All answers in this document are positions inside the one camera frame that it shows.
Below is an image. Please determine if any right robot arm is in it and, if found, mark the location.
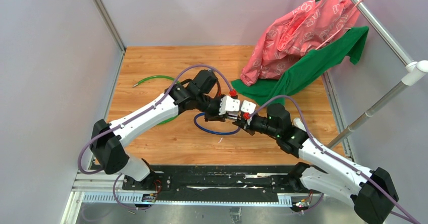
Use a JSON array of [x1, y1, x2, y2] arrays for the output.
[[234, 100, 399, 223]]

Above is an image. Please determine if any blue cable lock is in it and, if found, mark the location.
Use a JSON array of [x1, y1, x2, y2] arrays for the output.
[[193, 113, 240, 136]]

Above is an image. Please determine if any metal clothes rack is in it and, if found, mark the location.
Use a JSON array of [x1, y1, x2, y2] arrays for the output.
[[312, 0, 428, 150]]

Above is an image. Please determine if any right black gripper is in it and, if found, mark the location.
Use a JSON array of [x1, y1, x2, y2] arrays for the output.
[[233, 114, 280, 138]]

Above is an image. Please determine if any pink clothes hanger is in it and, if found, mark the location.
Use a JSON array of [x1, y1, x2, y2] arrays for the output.
[[315, 0, 364, 50]]

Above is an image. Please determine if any green cable lock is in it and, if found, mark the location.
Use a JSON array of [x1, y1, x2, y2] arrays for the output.
[[132, 75, 181, 126]]

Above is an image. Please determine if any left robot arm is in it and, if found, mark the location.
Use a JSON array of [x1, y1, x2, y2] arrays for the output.
[[88, 69, 220, 190]]

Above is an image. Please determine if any pink patterned garment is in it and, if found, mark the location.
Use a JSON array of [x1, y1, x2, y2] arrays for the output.
[[240, 0, 360, 86]]

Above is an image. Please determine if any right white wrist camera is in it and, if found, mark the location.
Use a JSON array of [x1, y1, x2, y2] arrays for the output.
[[240, 100, 257, 120]]

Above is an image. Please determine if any green t-shirt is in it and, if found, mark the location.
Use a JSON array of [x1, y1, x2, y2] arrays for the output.
[[231, 26, 369, 105]]

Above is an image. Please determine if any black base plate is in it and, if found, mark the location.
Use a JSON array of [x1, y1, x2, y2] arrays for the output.
[[122, 165, 310, 203]]

